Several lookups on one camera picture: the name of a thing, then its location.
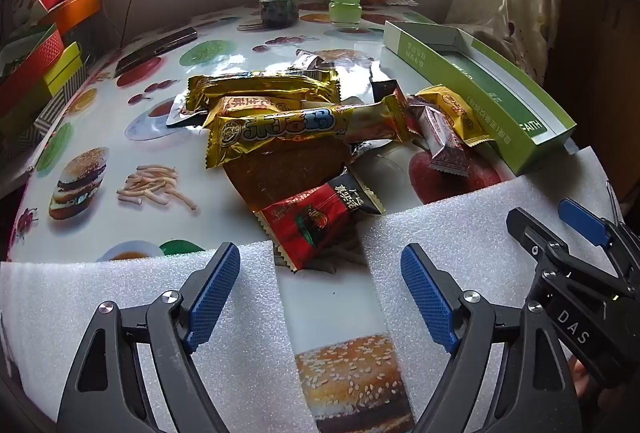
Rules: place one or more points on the large orange snack pouch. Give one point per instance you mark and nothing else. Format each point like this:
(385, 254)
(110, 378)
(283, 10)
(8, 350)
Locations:
(285, 173)

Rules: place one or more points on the clear jar white lid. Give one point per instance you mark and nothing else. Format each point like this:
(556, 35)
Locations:
(278, 8)

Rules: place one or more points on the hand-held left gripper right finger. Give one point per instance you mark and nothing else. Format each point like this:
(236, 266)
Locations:
(427, 298)

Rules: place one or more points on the gold snack bar blue print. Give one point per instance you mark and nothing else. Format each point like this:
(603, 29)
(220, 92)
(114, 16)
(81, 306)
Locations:
(280, 128)

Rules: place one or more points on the small red snack packet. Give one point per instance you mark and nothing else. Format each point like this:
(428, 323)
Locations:
(407, 113)

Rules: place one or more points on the yellow green box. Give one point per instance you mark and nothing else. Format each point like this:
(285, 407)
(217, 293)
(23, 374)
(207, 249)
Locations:
(62, 68)

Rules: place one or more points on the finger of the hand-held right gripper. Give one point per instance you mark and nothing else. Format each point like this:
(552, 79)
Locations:
(530, 230)
(582, 223)

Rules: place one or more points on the red textured box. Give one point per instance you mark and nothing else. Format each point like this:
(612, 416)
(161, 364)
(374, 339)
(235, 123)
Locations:
(35, 63)

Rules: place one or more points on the green white cardboard box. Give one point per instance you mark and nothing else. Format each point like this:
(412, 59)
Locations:
(480, 78)

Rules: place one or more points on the yellow snack packet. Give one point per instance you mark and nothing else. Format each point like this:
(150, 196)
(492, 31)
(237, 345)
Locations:
(260, 104)
(460, 113)

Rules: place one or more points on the dark smartphone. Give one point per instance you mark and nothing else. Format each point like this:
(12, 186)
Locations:
(155, 50)

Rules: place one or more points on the green glass jar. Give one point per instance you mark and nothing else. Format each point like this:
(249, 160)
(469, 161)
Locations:
(345, 5)

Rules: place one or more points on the person's right hand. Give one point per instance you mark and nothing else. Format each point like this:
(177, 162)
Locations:
(587, 383)

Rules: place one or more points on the plain gold snack bar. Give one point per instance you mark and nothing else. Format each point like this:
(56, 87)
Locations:
(260, 85)

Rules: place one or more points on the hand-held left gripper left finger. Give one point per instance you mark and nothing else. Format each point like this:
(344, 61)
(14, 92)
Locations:
(212, 298)

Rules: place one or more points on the orange box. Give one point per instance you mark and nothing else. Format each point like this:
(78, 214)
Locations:
(75, 10)

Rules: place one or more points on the black white patterned box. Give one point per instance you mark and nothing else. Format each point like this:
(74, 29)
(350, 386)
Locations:
(40, 118)

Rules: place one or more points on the red black snack packet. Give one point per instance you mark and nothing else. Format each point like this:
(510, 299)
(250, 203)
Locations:
(310, 218)

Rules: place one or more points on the white foam sheet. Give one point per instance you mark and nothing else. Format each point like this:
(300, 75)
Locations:
(125, 273)
(475, 223)

